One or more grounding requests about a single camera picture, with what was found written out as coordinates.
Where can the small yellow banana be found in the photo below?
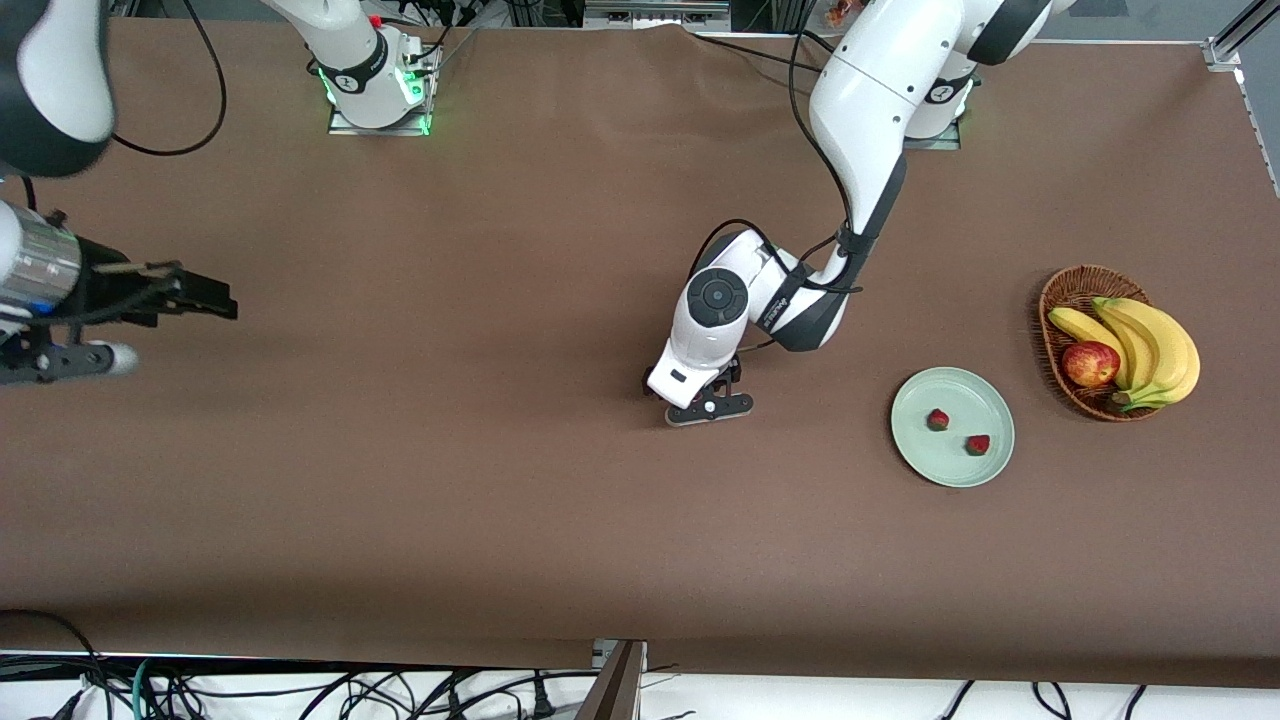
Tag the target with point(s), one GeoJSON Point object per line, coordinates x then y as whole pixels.
{"type": "Point", "coordinates": [1080, 325]}

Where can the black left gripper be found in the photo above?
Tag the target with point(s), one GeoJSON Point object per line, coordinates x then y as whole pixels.
{"type": "Point", "coordinates": [736, 372]}

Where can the pale green round plate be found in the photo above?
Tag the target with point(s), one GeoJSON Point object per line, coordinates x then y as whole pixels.
{"type": "Point", "coordinates": [950, 470]}

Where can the grey metal box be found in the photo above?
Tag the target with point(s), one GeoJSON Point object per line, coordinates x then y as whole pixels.
{"type": "Point", "coordinates": [655, 15]}

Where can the brown post with bracket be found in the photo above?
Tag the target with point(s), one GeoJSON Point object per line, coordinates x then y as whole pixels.
{"type": "Point", "coordinates": [615, 690]}

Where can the brown wicker basket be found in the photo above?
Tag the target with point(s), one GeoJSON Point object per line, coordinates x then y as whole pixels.
{"type": "Point", "coordinates": [1050, 355]}

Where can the orange plastic items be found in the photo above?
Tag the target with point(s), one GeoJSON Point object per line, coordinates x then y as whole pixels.
{"type": "Point", "coordinates": [840, 12]}

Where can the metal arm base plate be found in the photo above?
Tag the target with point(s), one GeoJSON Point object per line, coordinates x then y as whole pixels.
{"type": "Point", "coordinates": [418, 118]}
{"type": "Point", "coordinates": [945, 143]}

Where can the brown table cloth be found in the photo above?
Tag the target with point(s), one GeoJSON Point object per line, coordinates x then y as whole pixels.
{"type": "Point", "coordinates": [560, 520]}

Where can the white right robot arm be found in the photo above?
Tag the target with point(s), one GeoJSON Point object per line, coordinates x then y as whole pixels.
{"type": "Point", "coordinates": [60, 60]}

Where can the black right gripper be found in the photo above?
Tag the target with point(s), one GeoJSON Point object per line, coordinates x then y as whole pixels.
{"type": "Point", "coordinates": [108, 284]}

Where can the red strawberry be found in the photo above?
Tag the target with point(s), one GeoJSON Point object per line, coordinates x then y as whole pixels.
{"type": "Point", "coordinates": [978, 444]}
{"type": "Point", "coordinates": [937, 419]}

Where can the red apple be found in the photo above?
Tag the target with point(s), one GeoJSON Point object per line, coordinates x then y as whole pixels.
{"type": "Point", "coordinates": [1090, 365]}

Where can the aluminium frame corner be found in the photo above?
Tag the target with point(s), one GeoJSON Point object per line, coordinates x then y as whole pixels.
{"type": "Point", "coordinates": [1222, 50]}

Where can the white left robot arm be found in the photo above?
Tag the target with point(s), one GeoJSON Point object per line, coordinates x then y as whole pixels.
{"type": "Point", "coordinates": [880, 80]}

